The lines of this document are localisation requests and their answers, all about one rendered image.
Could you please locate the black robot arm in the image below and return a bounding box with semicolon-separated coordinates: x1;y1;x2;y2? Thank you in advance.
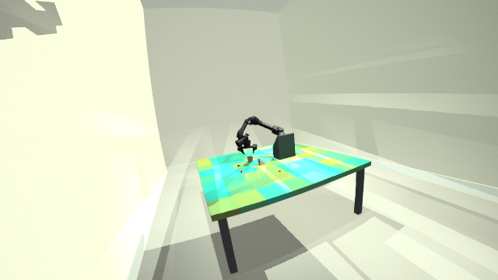
235;116;285;147

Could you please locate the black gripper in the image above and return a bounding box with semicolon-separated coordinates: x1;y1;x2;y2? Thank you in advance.
237;142;258;154

